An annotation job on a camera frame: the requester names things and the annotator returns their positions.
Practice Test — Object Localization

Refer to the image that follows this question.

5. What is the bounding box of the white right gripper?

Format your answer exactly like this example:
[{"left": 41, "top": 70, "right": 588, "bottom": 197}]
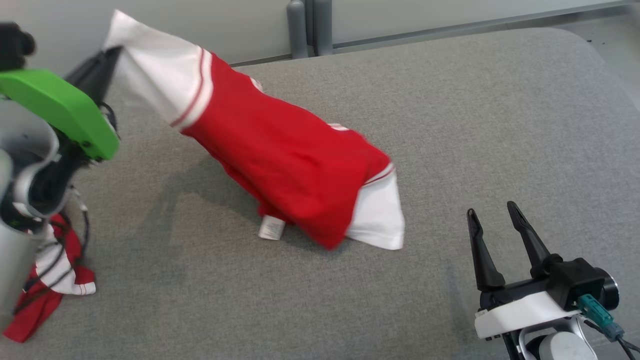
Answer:
[{"left": 466, "top": 201, "right": 584, "bottom": 341}]

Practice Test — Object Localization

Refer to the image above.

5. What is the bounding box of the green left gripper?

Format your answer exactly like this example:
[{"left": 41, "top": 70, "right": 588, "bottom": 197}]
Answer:
[{"left": 0, "top": 46, "right": 124, "bottom": 162}]

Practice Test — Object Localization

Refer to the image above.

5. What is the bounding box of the red garment with white sleeves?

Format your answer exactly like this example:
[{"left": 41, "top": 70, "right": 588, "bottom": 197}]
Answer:
[{"left": 102, "top": 9, "right": 406, "bottom": 251}]

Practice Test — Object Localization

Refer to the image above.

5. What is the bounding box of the red garment with white stripe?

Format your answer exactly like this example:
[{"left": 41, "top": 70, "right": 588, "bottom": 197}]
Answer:
[{"left": 2, "top": 212, "right": 97, "bottom": 344}]

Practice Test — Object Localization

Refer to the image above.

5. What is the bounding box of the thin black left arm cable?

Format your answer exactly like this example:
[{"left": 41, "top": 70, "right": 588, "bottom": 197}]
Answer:
[{"left": 12, "top": 185, "right": 92, "bottom": 316}]

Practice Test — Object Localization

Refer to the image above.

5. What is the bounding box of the grey metal post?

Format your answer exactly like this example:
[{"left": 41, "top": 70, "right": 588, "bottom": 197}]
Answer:
[
  {"left": 312, "top": 0, "right": 335, "bottom": 57},
  {"left": 286, "top": 0, "right": 309, "bottom": 60}
]

